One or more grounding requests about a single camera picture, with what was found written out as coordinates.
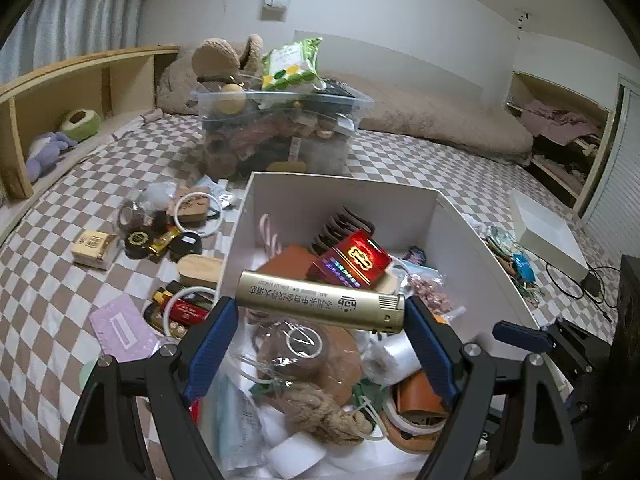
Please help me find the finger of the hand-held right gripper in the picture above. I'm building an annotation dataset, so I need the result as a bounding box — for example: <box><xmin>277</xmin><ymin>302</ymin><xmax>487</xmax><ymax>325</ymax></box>
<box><xmin>492</xmin><ymin>321</ymin><xmax>555</xmax><ymax>354</ymax></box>

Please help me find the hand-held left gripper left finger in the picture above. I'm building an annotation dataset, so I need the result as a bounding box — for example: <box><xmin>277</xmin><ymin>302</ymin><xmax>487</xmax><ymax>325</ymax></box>
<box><xmin>59</xmin><ymin>296</ymin><xmax>240</xmax><ymax>480</ymax></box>

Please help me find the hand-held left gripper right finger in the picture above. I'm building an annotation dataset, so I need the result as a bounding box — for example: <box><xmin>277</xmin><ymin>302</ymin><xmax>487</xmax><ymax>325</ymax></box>
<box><xmin>404</xmin><ymin>296</ymin><xmax>584</xmax><ymax>480</ymax></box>

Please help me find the gold lighter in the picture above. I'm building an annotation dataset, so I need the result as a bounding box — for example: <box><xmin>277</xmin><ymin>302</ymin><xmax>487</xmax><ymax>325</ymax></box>
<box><xmin>235</xmin><ymin>270</ymin><xmax>406</xmax><ymax>334</ymax></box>

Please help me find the white cardboard box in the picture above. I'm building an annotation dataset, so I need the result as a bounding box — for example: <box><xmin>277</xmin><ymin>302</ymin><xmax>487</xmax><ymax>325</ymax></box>
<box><xmin>197</xmin><ymin>171</ymin><xmax>541</xmax><ymax>480</ymax></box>

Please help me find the white tape roll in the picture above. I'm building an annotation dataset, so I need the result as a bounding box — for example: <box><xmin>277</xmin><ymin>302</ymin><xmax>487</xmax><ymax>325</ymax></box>
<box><xmin>365</xmin><ymin>332</ymin><xmax>421</xmax><ymax>386</ymax></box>

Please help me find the brown leather case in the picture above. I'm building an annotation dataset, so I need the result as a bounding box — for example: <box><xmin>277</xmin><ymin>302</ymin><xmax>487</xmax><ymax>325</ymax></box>
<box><xmin>395</xmin><ymin>372</ymin><xmax>451</xmax><ymax>419</ymax></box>

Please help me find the bag of pink beads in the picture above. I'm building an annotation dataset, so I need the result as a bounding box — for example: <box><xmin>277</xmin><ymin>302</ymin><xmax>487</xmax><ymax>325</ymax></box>
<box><xmin>400</xmin><ymin>260</ymin><xmax>454</xmax><ymax>319</ymax></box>

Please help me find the face mask packet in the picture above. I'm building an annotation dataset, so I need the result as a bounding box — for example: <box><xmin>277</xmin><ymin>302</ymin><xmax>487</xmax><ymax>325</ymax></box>
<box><xmin>210</xmin><ymin>375</ymin><xmax>264</xmax><ymax>476</ymax></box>

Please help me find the light wooden block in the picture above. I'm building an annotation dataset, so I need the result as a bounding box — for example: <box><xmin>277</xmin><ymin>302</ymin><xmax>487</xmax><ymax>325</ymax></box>
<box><xmin>178</xmin><ymin>255</ymin><xmax>224</xmax><ymax>290</ymax></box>

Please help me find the blue patterned pouch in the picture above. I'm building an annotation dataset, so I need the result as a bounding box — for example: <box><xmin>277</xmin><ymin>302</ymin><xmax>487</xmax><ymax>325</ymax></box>
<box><xmin>482</xmin><ymin>225</ymin><xmax>537</xmax><ymax>292</ymax></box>

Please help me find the purple card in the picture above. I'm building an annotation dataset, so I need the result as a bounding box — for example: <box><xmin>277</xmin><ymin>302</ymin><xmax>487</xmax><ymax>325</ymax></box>
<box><xmin>89</xmin><ymin>294</ymin><xmax>161</xmax><ymax>363</ymax></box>

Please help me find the white box lid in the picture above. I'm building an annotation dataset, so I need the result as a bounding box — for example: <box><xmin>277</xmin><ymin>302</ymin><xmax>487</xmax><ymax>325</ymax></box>
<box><xmin>509</xmin><ymin>191</ymin><xmax>590</xmax><ymax>271</ymax></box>

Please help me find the black case with white label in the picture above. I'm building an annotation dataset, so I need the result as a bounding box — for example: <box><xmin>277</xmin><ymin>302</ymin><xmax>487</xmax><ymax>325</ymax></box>
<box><xmin>169</xmin><ymin>232</ymin><xmax>203</xmax><ymax>263</ymax></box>

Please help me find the brown leather piece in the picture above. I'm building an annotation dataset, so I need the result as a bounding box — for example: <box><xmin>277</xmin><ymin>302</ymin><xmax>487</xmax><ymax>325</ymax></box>
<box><xmin>260</xmin><ymin>245</ymin><xmax>326</xmax><ymax>292</ymax></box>

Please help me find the gold wrapped bar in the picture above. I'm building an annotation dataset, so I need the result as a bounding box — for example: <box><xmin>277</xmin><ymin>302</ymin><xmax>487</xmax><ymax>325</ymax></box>
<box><xmin>147</xmin><ymin>227</ymin><xmax>181</xmax><ymax>262</ymax></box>

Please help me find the shiny red box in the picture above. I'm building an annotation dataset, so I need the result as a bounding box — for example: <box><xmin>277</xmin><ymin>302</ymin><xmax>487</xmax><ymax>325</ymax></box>
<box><xmin>306</xmin><ymin>230</ymin><xmax>393</xmax><ymax>290</ymax></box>

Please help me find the black round tin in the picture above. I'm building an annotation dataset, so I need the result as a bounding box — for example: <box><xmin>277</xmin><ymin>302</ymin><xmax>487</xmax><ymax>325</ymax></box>
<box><xmin>124</xmin><ymin>227</ymin><xmax>157</xmax><ymax>260</ymax></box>

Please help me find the black comb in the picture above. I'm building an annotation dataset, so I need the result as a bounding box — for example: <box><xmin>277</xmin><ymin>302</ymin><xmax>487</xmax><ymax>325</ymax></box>
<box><xmin>310</xmin><ymin>211</ymin><xmax>375</xmax><ymax>256</ymax></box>

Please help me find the small beige box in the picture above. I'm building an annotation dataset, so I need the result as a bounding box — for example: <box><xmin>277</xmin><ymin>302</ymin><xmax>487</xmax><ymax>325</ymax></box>
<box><xmin>70</xmin><ymin>229</ymin><xmax>119</xmax><ymax>272</ymax></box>

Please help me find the checkered bedsheet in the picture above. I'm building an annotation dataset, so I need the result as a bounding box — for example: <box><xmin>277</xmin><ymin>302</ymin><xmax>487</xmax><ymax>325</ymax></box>
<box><xmin>0</xmin><ymin>110</ymin><xmax>640</xmax><ymax>461</ymax></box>

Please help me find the white louvered closet door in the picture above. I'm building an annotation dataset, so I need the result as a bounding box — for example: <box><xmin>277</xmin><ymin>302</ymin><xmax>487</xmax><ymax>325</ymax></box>
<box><xmin>580</xmin><ymin>85</ymin><xmax>640</xmax><ymax>258</ymax></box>

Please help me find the pink clothes pile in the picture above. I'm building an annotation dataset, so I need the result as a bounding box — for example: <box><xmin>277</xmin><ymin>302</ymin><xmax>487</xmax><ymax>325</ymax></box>
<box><xmin>520</xmin><ymin>99</ymin><xmax>606</xmax><ymax>147</ymax></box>

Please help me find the clear plastic storage bin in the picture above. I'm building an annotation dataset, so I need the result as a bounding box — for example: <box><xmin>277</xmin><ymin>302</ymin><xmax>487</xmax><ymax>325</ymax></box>
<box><xmin>190</xmin><ymin>87</ymin><xmax>375</xmax><ymax>181</ymax></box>

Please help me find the beige fluffy blanket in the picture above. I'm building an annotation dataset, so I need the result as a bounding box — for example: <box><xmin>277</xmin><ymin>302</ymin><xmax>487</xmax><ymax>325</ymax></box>
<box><xmin>157</xmin><ymin>50</ymin><xmax>534</xmax><ymax>163</ymax></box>

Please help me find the purple plush toy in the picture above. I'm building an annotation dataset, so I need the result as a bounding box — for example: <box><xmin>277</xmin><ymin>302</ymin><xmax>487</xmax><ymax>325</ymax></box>
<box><xmin>25</xmin><ymin>131</ymin><xmax>78</xmax><ymax>183</ymax></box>

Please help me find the green avocado plush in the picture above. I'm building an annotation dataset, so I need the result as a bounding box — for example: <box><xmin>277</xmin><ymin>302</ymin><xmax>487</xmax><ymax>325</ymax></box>
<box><xmin>60</xmin><ymin>109</ymin><xmax>103</xmax><ymax>142</ymax></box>

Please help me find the brown teddy plush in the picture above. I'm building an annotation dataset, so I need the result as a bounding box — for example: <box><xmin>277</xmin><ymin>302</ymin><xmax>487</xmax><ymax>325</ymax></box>
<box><xmin>192</xmin><ymin>34</ymin><xmax>265</xmax><ymax>82</ymax></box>

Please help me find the green wet wipes packet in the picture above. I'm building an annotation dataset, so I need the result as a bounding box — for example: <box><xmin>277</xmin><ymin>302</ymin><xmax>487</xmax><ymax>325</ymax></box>
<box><xmin>261</xmin><ymin>36</ymin><xmax>325</xmax><ymax>92</ymax></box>

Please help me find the wooden bedside shelf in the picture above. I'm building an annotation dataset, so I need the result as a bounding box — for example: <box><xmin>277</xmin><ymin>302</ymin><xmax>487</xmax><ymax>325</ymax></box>
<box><xmin>0</xmin><ymin>46</ymin><xmax>181</xmax><ymax>202</ymax></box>

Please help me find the grey curtain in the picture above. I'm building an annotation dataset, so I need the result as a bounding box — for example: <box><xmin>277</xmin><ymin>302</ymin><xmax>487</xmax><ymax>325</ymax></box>
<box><xmin>0</xmin><ymin>0</ymin><xmax>146</xmax><ymax>86</ymax></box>

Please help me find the black power adapter with cable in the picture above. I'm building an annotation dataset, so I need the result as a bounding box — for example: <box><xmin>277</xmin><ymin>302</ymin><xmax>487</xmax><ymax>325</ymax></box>
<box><xmin>545</xmin><ymin>262</ymin><xmax>622</xmax><ymax>322</ymax></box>

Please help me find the jute rope bundle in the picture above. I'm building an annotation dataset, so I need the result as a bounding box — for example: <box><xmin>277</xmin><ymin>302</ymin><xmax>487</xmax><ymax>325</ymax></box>
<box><xmin>270</xmin><ymin>382</ymin><xmax>374</xmax><ymax>444</ymax></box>

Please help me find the white plastic ring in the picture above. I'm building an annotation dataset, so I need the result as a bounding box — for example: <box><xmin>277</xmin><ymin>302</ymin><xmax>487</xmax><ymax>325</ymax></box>
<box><xmin>172</xmin><ymin>192</ymin><xmax>224</xmax><ymax>239</ymax></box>

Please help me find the open wall closet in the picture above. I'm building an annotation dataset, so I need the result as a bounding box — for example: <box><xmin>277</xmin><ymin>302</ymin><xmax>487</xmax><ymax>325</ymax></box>
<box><xmin>505</xmin><ymin>71</ymin><xmax>616</xmax><ymax>206</ymax></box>

